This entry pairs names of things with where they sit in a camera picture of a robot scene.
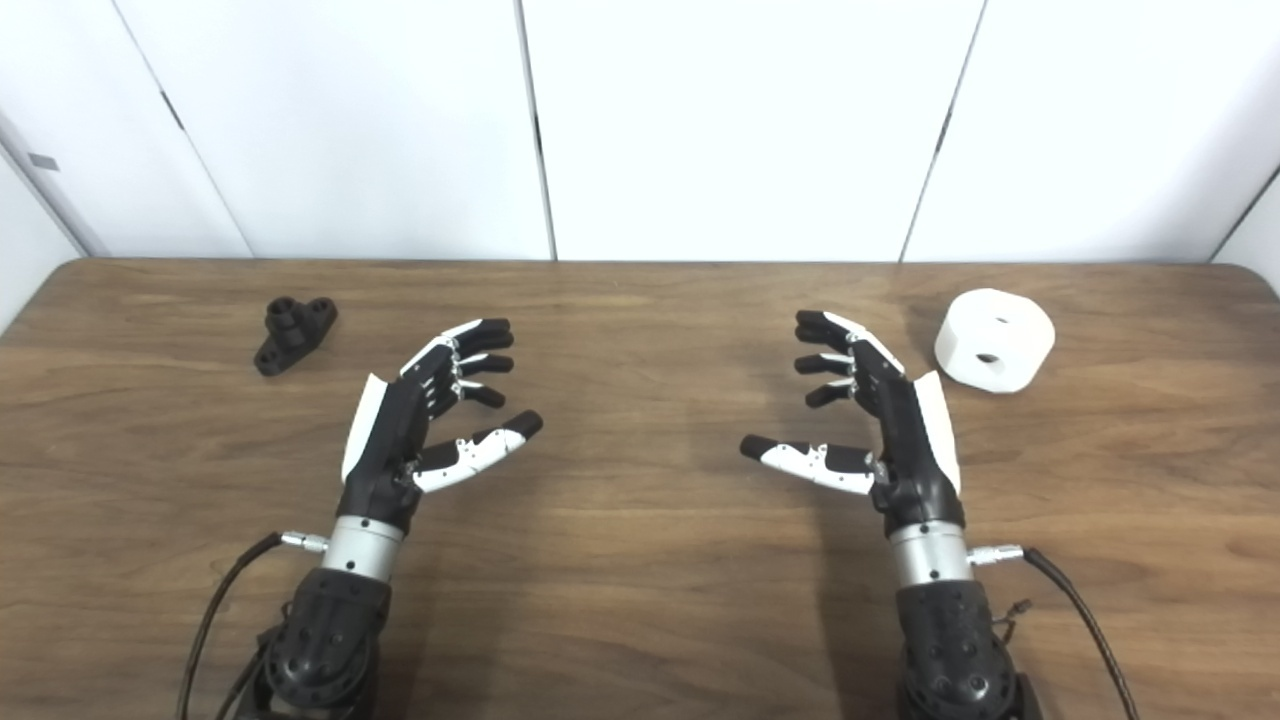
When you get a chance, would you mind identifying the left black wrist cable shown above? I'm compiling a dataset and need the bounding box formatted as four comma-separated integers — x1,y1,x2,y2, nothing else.
178,532,329,720

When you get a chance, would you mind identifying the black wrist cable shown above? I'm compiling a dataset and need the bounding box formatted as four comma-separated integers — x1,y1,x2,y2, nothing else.
178,532,329,720
968,543,1141,720

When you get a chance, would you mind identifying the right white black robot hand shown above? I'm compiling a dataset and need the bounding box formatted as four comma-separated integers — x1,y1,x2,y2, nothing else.
740,309,967,531

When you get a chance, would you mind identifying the black flanged holder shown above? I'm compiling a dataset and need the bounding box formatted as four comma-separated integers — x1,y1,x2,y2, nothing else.
253,296,339,378

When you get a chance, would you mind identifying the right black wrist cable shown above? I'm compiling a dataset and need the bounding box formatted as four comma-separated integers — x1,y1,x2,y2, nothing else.
968,543,1141,720

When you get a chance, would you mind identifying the round white piece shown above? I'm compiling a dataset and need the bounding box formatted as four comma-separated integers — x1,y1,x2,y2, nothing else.
934,288,1057,395

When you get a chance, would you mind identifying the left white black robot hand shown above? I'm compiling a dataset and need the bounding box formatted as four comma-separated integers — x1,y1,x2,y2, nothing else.
335,318,545,533

